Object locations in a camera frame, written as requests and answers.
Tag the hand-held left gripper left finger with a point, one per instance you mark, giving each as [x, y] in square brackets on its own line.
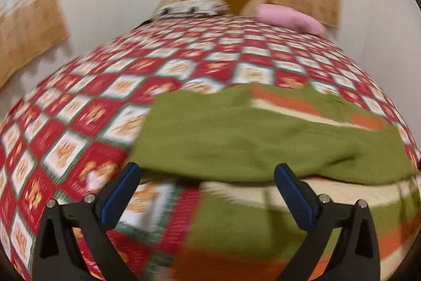
[119, 193]

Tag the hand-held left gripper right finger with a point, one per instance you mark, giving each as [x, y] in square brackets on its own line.
[296, 193]

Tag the green striped knit sweater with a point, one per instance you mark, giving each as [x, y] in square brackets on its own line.
[236, 139]

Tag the red checkered printed blanket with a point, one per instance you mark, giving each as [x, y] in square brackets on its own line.
[98, 109]

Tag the pink pillow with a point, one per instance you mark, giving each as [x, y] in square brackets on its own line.
[289, 18]

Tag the black and white patterned pillow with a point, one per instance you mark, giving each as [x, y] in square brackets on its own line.
[190, 8]

